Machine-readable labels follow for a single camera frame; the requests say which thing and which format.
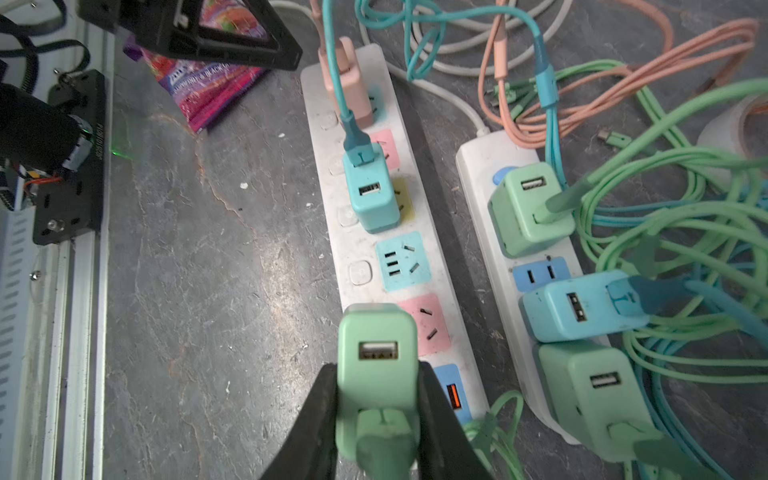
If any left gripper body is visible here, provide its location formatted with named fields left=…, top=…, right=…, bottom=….
left=77, top=1, right=303, bottom=71

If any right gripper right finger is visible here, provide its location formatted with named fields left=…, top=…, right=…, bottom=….
left=417, top=361, right=492, bottom=479

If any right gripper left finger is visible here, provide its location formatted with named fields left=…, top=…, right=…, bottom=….
left=261, top=363, right=338, bottom=479

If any green charger plug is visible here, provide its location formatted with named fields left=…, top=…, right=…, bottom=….
left=335, top=303, right=420, bottom=479
left=538, top=340, right=663, bottom=463
left=489, top=162, right=576, bottom=258

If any pink charger plug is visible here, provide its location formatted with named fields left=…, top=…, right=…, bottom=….
left=318, top=36, right=374, bottom=129

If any teal charger plug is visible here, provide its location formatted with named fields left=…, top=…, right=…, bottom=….
left=519, top=270, right=650, bottom=343
left=342, top=143, right=400, bottom=234

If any pink charging cable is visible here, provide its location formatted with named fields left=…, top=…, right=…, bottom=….
left=308, top=0, right=760, bottom=151

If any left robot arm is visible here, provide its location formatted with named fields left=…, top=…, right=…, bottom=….
left=1, top=1, right=302, bottom=176

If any large white power strip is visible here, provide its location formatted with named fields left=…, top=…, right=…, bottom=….
left=301, top=44, right=489, bottom=423

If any small white power strip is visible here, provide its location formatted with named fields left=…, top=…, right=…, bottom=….
left=456, top=131, right=582, bottom=445

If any purple candy bag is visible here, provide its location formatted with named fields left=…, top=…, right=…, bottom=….
left=123, top=1, right=266, bottom=133

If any roll of tape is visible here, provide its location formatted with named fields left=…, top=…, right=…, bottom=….
left=696, top=94, right=767, bottom=158

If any white coiled power cord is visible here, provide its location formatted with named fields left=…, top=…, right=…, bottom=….
left=269, top=0, right=577, bottom=136

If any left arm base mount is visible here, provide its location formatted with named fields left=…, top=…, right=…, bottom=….
left=32, top=70, right=107, bottom=246

